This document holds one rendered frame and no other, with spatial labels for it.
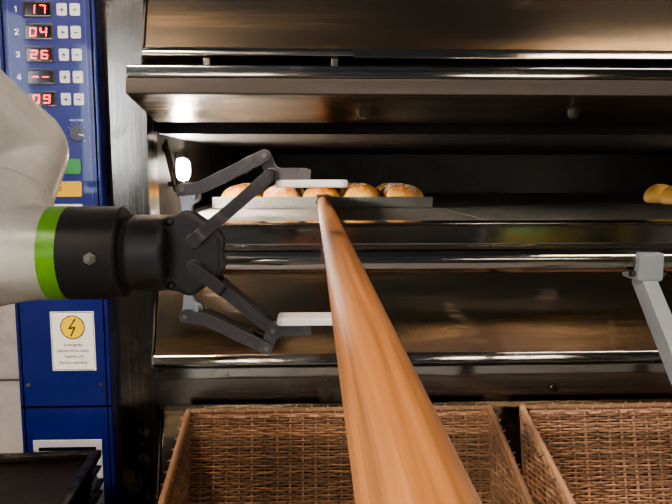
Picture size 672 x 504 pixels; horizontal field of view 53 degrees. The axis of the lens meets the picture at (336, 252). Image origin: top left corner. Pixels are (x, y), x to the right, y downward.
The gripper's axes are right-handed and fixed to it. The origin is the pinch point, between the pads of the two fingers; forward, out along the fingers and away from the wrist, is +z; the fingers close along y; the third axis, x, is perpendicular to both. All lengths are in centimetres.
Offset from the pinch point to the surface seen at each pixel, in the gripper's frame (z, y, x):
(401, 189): 20, -4, -102
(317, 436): -2, 39, -48
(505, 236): 32, 4, -52
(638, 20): 54, -34, -52
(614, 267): 35.1, 3.8, -14.6
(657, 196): 96, -1, -121
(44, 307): -49, 15, -49
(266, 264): -8.0, 3.2, -14.2
